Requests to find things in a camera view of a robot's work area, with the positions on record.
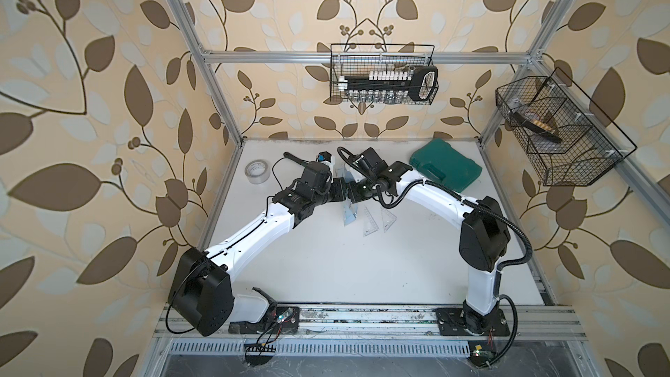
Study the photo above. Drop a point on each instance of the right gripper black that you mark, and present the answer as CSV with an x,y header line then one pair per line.
x,y
353,193

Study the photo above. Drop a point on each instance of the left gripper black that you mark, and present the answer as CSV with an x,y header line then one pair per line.
x,y
338,187

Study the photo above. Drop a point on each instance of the blue ruler set pouch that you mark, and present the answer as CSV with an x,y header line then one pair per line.
x,y
350,210

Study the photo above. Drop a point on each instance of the clear triangle ruler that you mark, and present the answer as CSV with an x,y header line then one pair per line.
x,y
369,224
388,219

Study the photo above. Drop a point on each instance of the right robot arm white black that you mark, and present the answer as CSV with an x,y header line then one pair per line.
x,y
489,242

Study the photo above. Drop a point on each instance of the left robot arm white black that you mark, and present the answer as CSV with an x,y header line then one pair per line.
x,y
202,290

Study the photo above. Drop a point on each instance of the clear tape roll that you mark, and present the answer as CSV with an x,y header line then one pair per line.
x,y
257,171

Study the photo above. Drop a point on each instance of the green plastic tool case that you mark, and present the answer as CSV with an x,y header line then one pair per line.
x,y
441,163

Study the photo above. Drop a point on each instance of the black socket bit holder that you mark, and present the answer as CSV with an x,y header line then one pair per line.
x,y
416,85

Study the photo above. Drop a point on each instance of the dark object in right basket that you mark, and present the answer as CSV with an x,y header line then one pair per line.
x,y
535,130

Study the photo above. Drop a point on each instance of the back wire basket black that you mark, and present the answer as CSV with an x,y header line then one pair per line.
x,y
360,59

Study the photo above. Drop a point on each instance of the wire basket black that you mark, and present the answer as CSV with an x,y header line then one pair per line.
x,y
593,143
360,59

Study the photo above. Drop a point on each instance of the right wire basket black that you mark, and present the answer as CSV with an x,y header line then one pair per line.
x,y
593,143

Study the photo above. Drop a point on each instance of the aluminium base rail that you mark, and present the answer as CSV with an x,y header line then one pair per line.
x,y
377,330

